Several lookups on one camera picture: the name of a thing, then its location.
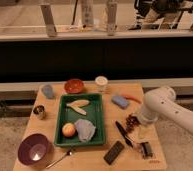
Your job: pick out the red-orange bowl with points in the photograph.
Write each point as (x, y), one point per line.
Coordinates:
(74, 86)

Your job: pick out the blue sponge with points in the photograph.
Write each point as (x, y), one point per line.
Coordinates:
(120, 101)

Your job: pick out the bunch of dark grapes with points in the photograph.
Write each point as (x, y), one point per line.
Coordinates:
(131, 123)

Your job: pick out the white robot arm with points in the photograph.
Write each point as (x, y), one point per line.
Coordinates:
(161, 102)

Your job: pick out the peach apple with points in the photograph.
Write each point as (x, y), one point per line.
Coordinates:
(68, 130)

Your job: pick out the light blue cup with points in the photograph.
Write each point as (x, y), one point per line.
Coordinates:
(47, 90)

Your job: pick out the grey-blue cloth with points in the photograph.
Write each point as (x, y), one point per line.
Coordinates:
(85, 129)

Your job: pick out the white cup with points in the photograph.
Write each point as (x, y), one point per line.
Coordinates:
(101, 82)

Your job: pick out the small metal cup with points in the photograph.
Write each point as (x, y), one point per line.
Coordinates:
(39, 111)

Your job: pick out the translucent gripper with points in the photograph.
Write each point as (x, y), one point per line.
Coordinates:
(143, 132)

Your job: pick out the purple bowl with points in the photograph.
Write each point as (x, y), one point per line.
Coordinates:
(33, 149)

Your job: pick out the orange carrot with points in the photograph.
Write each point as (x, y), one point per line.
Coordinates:
(129, 97)

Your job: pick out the black rectangular block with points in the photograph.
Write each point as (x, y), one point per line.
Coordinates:
(113, 153)

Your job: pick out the small metal clip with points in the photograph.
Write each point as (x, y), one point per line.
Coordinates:
(146, 150)

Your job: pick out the metal fork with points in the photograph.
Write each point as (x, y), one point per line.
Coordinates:
(68, 153)

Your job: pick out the green plastic tray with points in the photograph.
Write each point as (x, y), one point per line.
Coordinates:
(94, 114)

